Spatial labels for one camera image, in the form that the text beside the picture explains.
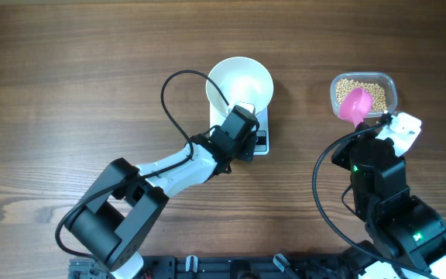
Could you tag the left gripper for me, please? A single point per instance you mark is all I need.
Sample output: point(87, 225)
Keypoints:
point(246, 153)

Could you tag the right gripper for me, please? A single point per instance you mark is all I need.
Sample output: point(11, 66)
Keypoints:
point(341, 155)

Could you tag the pink plastic scoop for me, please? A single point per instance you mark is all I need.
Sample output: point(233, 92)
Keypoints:
point(356, 106)

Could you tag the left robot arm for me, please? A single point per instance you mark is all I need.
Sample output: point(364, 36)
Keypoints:
point(117, 212)

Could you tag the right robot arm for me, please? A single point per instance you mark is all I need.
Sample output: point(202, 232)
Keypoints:
point(408, 237)

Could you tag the white digital kitchen scale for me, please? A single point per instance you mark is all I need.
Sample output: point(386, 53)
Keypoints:
point(262, 142)

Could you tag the white bowl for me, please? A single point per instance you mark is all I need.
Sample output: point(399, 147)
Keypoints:
point(240, 81)

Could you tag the soybeans in container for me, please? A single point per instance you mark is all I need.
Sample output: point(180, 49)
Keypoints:
point(344, 86)

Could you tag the clear plastic container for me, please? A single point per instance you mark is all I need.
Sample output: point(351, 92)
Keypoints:
point(384, 80)

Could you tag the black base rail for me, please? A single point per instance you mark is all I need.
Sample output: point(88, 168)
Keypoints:
point(322, 266)

